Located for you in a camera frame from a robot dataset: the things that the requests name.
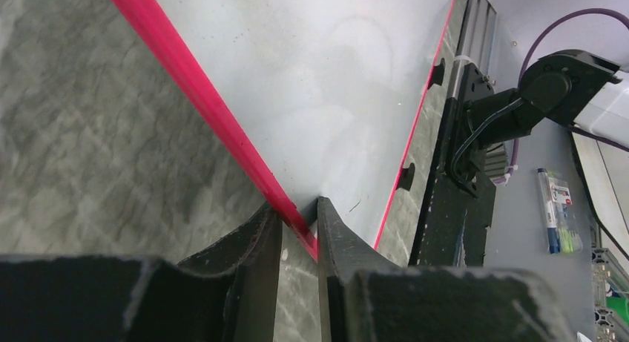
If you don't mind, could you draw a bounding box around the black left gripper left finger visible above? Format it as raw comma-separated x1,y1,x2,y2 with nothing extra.
1,204,282,341

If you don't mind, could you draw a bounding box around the blue marker pack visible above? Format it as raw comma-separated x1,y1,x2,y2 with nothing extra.
536,168,583,254

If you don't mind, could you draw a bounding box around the aluminium extrusion rail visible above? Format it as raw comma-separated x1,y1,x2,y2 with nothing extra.
454,0,497,86

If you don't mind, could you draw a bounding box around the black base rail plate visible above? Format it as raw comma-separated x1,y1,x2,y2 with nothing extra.
409,59,498,268

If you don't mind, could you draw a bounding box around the pink framed whiteboard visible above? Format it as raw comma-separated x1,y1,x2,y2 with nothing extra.
111,0,455,257

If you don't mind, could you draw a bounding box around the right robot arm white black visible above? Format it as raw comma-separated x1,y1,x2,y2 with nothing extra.
445,49,621,197

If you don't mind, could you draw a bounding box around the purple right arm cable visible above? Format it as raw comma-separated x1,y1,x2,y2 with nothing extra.
491,7,629,186

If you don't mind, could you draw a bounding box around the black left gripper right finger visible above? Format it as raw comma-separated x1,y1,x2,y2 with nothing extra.
317,197,576,341

